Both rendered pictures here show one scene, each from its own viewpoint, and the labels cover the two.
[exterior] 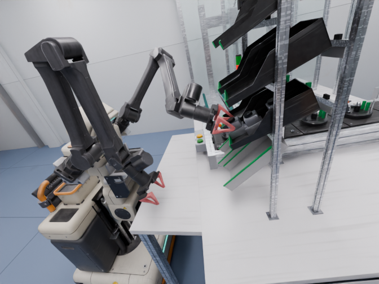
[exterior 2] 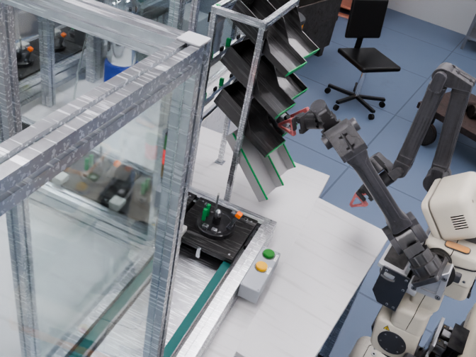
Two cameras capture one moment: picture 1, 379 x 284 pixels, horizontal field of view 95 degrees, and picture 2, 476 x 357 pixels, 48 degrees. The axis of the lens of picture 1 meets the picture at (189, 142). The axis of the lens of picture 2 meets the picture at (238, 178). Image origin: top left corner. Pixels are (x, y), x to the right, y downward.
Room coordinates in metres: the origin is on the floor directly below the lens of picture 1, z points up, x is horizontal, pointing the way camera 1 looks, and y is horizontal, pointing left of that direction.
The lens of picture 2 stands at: (2.36, 0.01, 2.23)
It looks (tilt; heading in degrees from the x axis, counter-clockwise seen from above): 36 degrees down; 190
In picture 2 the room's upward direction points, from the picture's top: 12 degrees clockwise
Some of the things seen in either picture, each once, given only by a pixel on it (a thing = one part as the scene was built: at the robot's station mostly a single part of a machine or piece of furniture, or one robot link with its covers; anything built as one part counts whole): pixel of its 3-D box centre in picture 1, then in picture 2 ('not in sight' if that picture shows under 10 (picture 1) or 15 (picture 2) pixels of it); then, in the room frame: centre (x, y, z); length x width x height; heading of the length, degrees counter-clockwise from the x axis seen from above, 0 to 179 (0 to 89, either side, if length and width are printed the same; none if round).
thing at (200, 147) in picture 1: (200, 140); (259, 273); (1.08, -0.08, 0.93); 0.21 x 0.07 x 0.06; 174
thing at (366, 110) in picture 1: (357, 107); not in sight; (0.89, -1.02, 1.01); 0.24 x 0.24 x 0.13; 84
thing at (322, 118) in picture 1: (314, 115); not in sight; (0.92, -0.78, 1.01); 0.24 x 0.24 x 0.13; 84
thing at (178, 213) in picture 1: (208, 165); (266, 253); (0.88, -0.09, 0.84); 0.90 x 0.70 x 0.03; 165
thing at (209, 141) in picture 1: (206, 129); (218, 307); (1.26, -0.16, 0.91); 0.89 x 0.06 x 0.11; 174
